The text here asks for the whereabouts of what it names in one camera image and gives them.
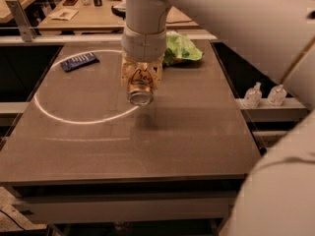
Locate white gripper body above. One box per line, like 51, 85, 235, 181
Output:
121, 27, 166, 63

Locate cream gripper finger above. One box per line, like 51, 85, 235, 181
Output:
149, 56, 163, 89
121, 51, 135, 87

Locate orange soda can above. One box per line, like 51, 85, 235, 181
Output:
126, 66, 154, 106

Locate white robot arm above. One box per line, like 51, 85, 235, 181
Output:
123, 0, 315, 236

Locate green chip bag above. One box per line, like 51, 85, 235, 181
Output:
162, 32, 203, 67

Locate black sunglasses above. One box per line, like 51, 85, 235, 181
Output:
111, 6, 126, 20

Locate blue snack bar wrapper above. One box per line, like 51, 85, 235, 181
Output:
61, 52, 99, 72

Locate white packet on desk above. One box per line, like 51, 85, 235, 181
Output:
49, 8, 78, 21

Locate brown wallet on desk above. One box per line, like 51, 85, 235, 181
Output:
63, 0, 78, 6

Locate clear bottle left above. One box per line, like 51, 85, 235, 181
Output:
243, 82, 262, 108

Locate clear bottle right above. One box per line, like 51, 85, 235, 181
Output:
267, 85, 287, 106

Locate left metal bracket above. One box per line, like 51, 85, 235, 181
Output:
6, 0, 35, 42

